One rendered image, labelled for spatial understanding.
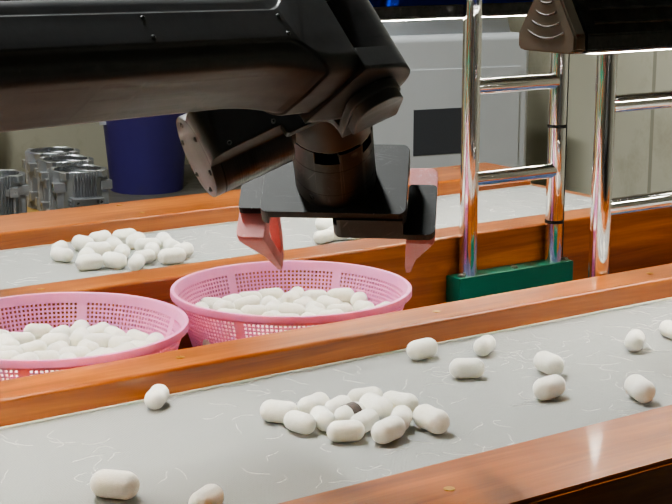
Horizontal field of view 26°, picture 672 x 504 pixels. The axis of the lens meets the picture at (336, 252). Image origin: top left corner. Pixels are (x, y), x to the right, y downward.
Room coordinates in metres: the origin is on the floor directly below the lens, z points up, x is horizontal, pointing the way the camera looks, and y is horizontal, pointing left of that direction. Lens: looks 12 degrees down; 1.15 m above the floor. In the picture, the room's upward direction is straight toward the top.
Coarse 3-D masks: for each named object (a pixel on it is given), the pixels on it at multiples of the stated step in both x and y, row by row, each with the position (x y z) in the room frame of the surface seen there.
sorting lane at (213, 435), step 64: (576, 320) 1.53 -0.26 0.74; (640, 320) 1.53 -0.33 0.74; (256, 384) 1.30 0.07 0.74; (320, 384) 1.30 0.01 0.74; (384, 384) 1.30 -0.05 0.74; (448, 384) 1.30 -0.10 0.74; (512, 384) 1.30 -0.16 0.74; (576, 384) 1.30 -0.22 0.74; (0, 448) 1.12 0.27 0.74; (64, 448) 1.12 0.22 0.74; (128, 448) 1.12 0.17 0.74; (192, 448) 1.12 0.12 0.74; (256, 448) 1.12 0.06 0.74; (320, 448) 1.12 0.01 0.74; (384, 448) 1.12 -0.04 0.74; (448, 448) 1.12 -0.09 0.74
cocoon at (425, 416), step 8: (416, 408) 1.17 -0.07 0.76; (424, 408) 1.17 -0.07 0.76; (432, 408) 1.16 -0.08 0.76; (416, 416) 1.17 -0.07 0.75; (424, 416) 1.16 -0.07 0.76; (432, 416) 1.15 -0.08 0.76; (440, 416) 1.15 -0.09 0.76; (448, 416) 1.16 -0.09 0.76; (416, 424) 1.17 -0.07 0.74; (424, 424) 1.16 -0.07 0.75; (432, 424) 1.15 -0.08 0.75; (440, 424) 1.15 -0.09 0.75; (448, 424) 1.15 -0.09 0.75; (432, 432) 1.15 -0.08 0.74; (440, 432) 1.15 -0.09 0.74
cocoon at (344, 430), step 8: (336, 424) 1.14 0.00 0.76; (344, 424) 1.14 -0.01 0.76; (352, 424) 1.14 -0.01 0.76; (360, 424) 1.14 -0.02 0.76; (328, 432) 1.13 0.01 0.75; (336, 432) 1.13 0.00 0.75; (344, 432) 1.13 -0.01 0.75; (352, 432) 1.13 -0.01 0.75; (360, 432) 1.14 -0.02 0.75; (336, 440) 1.13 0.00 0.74; (344, 440) 1.13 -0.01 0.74; (352, 440) 1.14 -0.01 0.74
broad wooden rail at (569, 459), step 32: (640, 416) 1.13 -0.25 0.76; (512, 448) 1.06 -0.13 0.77; (544, 448) 1.06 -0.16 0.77; (576, 448) 1.06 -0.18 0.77; (608, 448) 1.06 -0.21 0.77; (640, 448) 1.06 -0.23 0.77; (384, 480) 0.99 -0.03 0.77; (416, 480) 0.99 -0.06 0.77; (448, 480) 0.99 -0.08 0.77; (480, 480) 0.99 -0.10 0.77; (512, 480) 0.99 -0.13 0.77; (544, 480) 0.99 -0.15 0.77; (576, 480) 0.99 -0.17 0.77; (608, 480) 1.00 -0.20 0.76; (640, 480) 1.01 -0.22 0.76
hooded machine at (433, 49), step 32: (416, 32) 3.97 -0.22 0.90; (448, 32) 4.01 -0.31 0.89; (512, 32) 4.08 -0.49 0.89; (416, 64) 3.91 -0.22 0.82; (448, 64) 3.95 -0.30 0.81; (512, 64) 4.03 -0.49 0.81; (416, 96) 3.91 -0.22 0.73; (448, 96) 3.95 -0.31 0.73; (512, 96) 4.03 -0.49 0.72; (384, 128) 3.87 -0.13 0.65; (416, 128) 3.91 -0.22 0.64; (448, 128) 3.95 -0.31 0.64; (480, 128) 3.99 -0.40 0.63; (512, 128) 4.03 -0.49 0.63; (416, 160) 3.91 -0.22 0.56; (448, 160) 3.95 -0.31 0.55; (480, 160) 3.99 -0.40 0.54; (512, 160) 4.03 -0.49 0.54
